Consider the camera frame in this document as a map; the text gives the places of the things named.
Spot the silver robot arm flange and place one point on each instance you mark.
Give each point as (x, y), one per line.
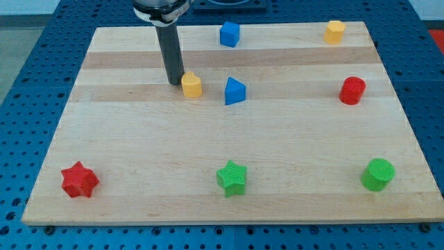
(161, 13)

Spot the blue triangle block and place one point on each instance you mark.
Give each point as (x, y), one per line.
(235, 91)

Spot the yellow heart block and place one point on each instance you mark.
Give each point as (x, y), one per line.
(191, 85)

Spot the light wooden board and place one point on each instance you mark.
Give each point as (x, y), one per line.
(156, 152)

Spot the green star block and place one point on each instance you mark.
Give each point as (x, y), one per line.
(232, 178)

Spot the blue cube block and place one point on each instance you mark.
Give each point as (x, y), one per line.
(229, 34)

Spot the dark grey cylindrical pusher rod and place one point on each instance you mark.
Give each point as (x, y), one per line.
(171, 53)

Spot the red cylinder block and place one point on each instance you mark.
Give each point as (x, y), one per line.
(352, 90)

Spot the yellow hexagon block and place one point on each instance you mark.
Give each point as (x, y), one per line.
(334, 32)

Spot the red star block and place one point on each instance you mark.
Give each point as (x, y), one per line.
(79, 181)

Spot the green cylinder block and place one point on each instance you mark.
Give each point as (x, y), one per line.
(377, 175)

